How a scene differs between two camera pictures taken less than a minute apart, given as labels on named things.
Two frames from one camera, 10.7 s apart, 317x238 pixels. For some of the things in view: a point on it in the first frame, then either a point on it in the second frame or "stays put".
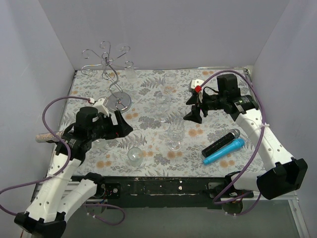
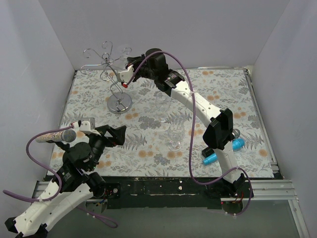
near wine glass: x=176 y=132 stays put
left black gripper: x=115 y=125 -> x=106 y=137
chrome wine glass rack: x=119 y=101 stays put
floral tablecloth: x=166 y=140 stays put
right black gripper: x=199 y=106 -> x=135 y=62
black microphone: x=233 y=134 stays put
